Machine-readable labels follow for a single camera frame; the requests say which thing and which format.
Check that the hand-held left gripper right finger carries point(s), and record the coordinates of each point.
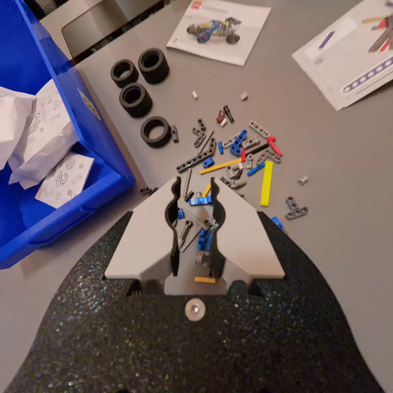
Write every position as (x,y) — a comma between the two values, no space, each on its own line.
(248,242)

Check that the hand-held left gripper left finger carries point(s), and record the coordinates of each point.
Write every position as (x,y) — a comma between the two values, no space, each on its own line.
(141,242)

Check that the pile of small lego pieces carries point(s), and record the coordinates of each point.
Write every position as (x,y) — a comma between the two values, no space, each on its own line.
(236,142)

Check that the lego instruction booklet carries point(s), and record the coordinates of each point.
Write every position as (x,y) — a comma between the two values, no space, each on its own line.
(337,61)
(215,46)

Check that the blue lego brick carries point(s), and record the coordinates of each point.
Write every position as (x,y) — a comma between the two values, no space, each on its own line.
(277,222)

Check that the black lego pin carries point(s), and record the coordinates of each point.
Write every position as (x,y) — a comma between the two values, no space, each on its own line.
(149,190)

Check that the dark grey T-shaped lego beam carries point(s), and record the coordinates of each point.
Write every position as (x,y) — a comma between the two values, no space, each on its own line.
(296,211)

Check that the lime yellow lego beam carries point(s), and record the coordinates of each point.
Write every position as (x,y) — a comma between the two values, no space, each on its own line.
(266,184)

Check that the light grey lego connector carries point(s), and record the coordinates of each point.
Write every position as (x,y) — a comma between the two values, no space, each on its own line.
(303,180)

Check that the black rubber lego tire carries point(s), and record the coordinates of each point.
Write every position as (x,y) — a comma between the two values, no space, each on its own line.
(162,72)
(146,135)
(116,76)
(144,107)

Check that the light grey lego bush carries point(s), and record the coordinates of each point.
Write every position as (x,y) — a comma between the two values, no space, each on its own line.
(244,96)

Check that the closed lego instruction booklet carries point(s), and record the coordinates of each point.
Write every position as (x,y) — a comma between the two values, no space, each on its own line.
(215,46)

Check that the printed white paper bag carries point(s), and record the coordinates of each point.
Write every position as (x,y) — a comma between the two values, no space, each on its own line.
(46,135)
(66,181)

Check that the blue plastic bin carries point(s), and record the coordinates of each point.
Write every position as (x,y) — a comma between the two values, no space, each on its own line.
(101,147)

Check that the crumpled white paper bag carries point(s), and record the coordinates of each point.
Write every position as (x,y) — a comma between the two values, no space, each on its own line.
(13,122)

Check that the grey chair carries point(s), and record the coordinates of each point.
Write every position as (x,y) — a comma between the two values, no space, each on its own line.
(92,33)

